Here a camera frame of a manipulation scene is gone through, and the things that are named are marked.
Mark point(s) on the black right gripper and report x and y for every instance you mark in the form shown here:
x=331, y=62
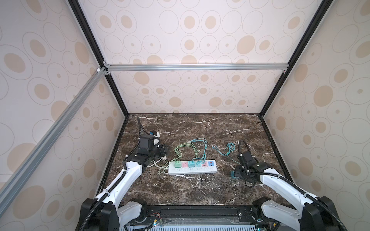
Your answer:
x=240, y=173

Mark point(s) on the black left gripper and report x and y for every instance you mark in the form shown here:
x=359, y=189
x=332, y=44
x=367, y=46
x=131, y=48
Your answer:
x=163, y=149

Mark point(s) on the teal plug adapter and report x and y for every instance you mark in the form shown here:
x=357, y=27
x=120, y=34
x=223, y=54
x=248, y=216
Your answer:
x=191, y=163
x=232, y=175

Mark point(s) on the light green plug adapter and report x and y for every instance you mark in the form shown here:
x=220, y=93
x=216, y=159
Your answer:
x=177, y=164

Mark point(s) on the white power strip coloured sockets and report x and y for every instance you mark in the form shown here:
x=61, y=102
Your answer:
x=202, y=167

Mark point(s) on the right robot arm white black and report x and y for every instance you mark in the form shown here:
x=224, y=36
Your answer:
x=289, y=193

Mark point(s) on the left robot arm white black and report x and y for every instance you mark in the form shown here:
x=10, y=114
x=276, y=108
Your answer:
x=121, y=184

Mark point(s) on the aluminium crossbar back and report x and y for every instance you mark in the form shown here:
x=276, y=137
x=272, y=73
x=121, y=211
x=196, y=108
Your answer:
x=196, y=67

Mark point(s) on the aluminium crossbar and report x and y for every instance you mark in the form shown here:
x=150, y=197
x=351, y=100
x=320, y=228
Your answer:
x=30, y=164
x=196, y=67

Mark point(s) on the aluminium crossbar left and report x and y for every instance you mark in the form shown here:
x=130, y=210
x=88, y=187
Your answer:
x=30, y=164

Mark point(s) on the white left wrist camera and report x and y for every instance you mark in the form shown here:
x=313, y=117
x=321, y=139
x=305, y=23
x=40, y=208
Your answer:
x=156, y=137

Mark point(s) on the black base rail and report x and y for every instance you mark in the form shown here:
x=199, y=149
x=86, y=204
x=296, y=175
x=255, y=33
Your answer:
x=201, y=218

